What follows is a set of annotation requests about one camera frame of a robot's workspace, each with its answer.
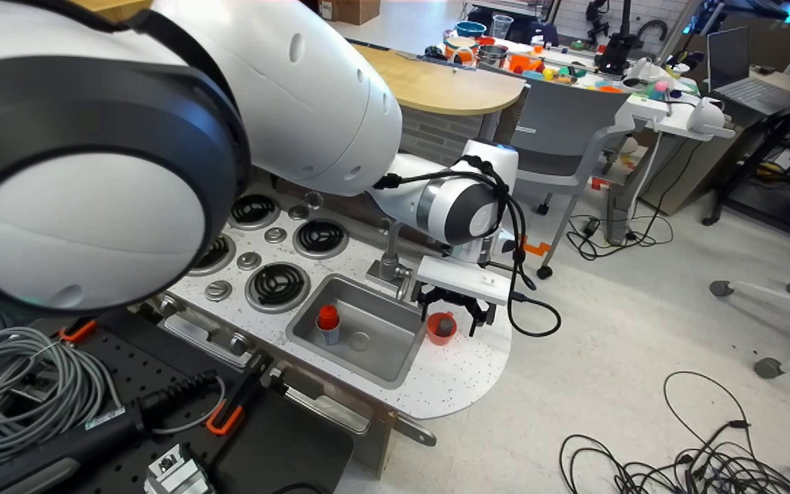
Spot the silver toy door handle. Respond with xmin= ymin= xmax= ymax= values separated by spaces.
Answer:
xmin=268 ymin=367 xmax=438 ymax=448

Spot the black cable with plug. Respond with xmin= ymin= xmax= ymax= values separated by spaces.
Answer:
xmin=0 ymin=369 xmax=222 ymax=494

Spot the orange cup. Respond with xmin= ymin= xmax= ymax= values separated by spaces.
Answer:
xmin=426 ymin=311 xmax=458 ymax=346

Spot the coil of grey cable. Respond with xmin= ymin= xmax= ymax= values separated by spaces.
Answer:
xmin=0 ymin=327 xmax=123 ymax=465

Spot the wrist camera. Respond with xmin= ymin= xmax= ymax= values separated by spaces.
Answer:
xmin=416 ymin=257 xmax=512 ymax=307

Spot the grey chair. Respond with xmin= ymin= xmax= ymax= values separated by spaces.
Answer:
xmin=503 ymin=74 xmax=634 ymax=281

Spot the laptop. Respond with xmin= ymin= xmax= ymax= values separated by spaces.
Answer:
xmin=706 ymin=25 xmax=790 ymax=116

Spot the round wooden table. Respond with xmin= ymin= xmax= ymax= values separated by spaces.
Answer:
xmin=350 ymin=44 xmax=527 ymax=117

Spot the orange and white mug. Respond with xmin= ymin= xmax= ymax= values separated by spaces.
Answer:
xmin=444 ymin=36 xmax=479 ymax=67

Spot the silver toy oven handle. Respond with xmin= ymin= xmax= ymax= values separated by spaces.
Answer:
xmin=159 ymin=313 xmax=256 ymax=368

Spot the toy kitchen tap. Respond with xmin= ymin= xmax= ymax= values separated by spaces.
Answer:
xmin=366 ymin=220 xmax=415 ymax=300

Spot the camera on mount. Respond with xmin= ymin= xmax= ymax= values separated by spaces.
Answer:
xmin=596 ymin=0 xmax=645 ymax=76

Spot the small bottle with red cap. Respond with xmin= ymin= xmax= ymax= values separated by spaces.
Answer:
xmin=316 ymin=305 xmax=342 ymax=346

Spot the toy stove burner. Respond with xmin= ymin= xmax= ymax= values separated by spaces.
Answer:
xmin=228 ymin=193 xmax=281 ymax=231
xmin=291 ymin=217 xmax=350 ymax=261
xmin=244 ymin=261 xmax=312 ymax=315
xmin=186 ymin=233 xmax=237 ymax=278

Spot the orange and black clamp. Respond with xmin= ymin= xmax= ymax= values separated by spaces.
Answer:
xmin=205 ymin=351 xmax=274 ymax=438
xmin=58 ymin=316 xmax=99 ymax=344

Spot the white cluttered table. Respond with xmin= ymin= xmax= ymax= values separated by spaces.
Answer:
xmin=429 ymin=34 xmax=739 ymax=246

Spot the cardboard box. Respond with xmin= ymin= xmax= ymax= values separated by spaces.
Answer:
xmin=319 ymin=0 xmax=382 ymax=26

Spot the metal pot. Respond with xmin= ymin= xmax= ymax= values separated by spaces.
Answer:
xmin=477 ymin=44 xmax=510 ymax=69

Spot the silver metal block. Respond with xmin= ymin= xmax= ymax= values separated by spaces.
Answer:
xmin=143 ymin=443 xmax=216 ymax=494

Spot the toy kitchen sink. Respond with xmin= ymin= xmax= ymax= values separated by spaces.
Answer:
xmin=285 ymin=274 xmax=429 ymax=390

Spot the toy kitchen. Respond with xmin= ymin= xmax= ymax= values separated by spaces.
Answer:
xmin=140 ymin=184 xmax=514 ymax=475

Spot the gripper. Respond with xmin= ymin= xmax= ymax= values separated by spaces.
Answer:
xmin=416 ymin=286 xmax=498 ymax=338

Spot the heap of black cables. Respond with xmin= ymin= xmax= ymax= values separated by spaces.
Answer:
xmin=558 ymin=370 xmax=790 ymax=494

